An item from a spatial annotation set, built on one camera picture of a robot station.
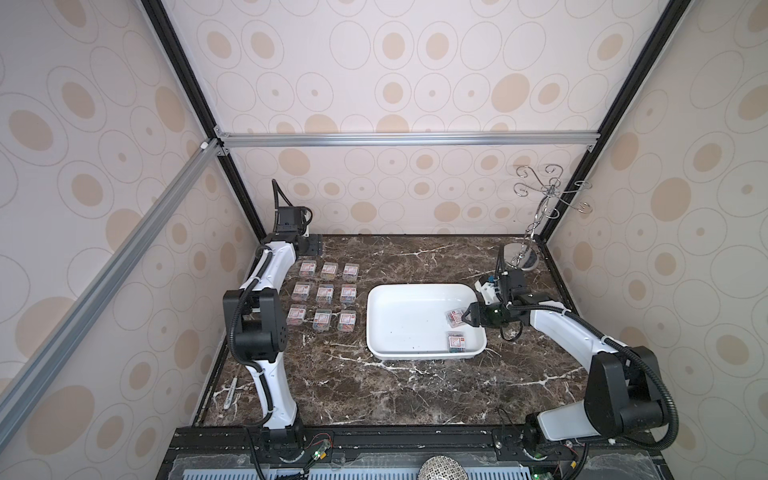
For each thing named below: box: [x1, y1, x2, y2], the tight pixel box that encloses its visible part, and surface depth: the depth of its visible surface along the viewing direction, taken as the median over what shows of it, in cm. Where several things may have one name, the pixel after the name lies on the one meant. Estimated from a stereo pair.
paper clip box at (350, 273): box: [342, 263, 360, 283], surface depth 108 cm
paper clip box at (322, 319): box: [312, 308, 332, 332], surface depth 96 cm
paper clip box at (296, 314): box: [286, 304, 307, 326], surface depth 97 cm
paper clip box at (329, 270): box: [321, 262, 339, 280], surface depth 108 cm
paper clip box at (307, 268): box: [298, 260, 317, 277], surface depth 109 cm
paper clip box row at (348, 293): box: [340, 284, 357, 304], surface depth 102 cm
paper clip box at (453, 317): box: [444, 308, 465, 328], surface depth 96 cm
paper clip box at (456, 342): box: [448, 333, 466, 353], surface depth 90 cm
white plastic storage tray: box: [366, 283, 487, 360], surface depth 96 cm
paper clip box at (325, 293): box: [316, 284, 334, 305], surface depth 102 cm
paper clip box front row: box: [337, 310, 357, 332], surface depth 96 cm
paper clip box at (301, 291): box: [291, 282, 311, 301], surface depth 102 cm
